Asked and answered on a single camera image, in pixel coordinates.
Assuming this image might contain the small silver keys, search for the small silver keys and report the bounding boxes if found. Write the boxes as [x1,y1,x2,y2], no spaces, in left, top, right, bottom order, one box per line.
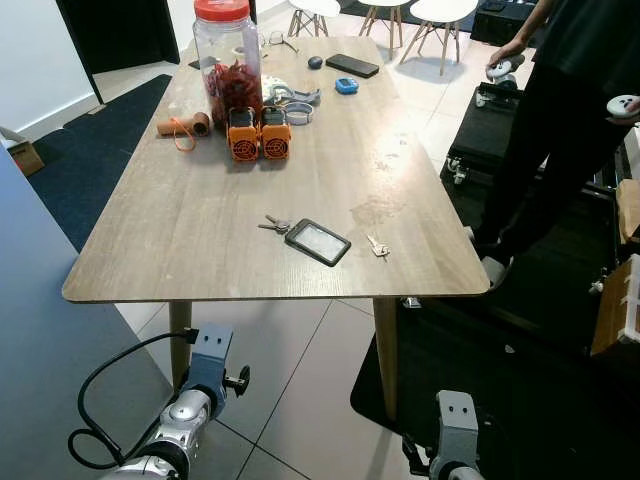
[365,234,392,260]

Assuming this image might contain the black card holder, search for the black card holder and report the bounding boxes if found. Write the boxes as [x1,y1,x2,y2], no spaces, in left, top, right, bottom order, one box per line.
[284,218,353,268]

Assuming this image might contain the silver key bunch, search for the silver key bunch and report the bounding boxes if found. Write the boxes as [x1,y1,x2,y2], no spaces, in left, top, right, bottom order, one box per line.
[257,214,294,237]

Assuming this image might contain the light wooden table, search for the light wooden table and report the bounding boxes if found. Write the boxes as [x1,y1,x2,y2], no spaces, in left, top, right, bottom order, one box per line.
[62,38,491,421]

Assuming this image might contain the orange and black fan unit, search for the orange and black fan unit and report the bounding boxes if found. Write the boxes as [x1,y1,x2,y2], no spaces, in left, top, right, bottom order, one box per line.
[260,107,293,161]
[227,107,262,163]

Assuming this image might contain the wooden crate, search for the wooden crate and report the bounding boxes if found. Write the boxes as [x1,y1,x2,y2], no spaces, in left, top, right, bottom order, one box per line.
[589,180,640,359]

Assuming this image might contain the dark blue rug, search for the dark blue rug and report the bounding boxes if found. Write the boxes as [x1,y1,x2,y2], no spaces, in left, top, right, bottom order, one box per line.
[27,73,177,252]

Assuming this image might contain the grey tape roll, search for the grey tape roll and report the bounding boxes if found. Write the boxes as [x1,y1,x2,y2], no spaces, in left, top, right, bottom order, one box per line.
[283,100,315,127]

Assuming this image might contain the grey metal tool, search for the grey metal tool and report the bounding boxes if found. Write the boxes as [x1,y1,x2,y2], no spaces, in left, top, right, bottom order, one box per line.
[264,84,323,108]

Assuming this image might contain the brown cardboard box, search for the brown cardboard box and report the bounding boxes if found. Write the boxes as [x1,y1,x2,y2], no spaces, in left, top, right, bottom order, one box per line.
[0,127,47,179]

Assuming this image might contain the clear jar with red lid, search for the clear jar with red lid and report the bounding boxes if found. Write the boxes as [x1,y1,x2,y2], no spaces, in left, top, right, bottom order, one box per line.
[193,0,264,129]

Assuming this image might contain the black hard case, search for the black hard case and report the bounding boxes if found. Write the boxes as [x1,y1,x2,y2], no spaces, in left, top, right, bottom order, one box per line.
[444,84,523,188]

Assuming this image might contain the black smartphone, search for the black smartphone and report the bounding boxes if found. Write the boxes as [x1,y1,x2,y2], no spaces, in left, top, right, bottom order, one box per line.
[325,54,381,80]

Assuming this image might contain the person in black clothes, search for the person in black clothes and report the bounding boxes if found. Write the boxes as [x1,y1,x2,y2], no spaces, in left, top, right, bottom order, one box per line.
[468,0,640,293]

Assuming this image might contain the white handheld controller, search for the white handheld controller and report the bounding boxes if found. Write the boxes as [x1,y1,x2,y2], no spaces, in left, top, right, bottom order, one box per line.
[606,94,640,122]
[485,55,526,83]

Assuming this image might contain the dark door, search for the dark door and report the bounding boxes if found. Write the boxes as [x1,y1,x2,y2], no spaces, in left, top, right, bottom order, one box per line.
[54,0,182,104]

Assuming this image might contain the white chair with wooden legs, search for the white chair with wooden legs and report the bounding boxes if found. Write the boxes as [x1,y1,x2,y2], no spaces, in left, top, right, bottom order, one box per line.
[357,0,407,49]
[287,0,342,40]
[399,0,480,78]

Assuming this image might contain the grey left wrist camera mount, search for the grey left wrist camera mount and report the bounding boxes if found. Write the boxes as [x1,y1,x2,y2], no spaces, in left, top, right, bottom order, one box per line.
[185,322,237,403]

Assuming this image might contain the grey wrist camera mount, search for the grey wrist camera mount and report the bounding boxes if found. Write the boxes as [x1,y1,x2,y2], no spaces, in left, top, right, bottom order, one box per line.
[185,322,237,403]
[436,390,484,473]

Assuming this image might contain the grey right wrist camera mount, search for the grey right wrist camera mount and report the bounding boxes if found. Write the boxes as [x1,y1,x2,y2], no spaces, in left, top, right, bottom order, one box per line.
[436,390,484,473]

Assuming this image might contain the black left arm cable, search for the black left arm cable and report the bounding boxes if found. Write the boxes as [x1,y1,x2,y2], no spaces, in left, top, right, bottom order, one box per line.
[67,332,196,471]

